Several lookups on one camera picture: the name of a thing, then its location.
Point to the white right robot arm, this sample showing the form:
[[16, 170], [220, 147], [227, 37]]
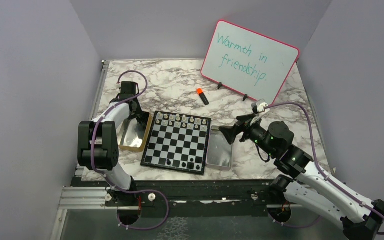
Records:
[[302, 182]]

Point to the black white chess board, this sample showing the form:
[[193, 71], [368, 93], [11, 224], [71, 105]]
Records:
[[168, 140]]

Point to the black mounting base rail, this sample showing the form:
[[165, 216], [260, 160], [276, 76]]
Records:
[[197, 198]]

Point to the pink framed whiteboard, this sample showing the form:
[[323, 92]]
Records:
[[248, 62]]

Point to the silver tin lid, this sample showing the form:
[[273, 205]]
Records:
[[220, 152]]

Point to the gold tin box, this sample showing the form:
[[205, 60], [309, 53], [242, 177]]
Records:
[[134, 131]]

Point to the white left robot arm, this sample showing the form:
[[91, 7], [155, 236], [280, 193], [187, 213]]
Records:
[[97, 145]]

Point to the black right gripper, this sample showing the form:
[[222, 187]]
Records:
[[243, 124]]

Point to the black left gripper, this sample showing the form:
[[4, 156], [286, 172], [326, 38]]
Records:
[[139, 111]]

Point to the orange black highlighter marker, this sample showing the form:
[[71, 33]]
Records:
[[202, 96]]

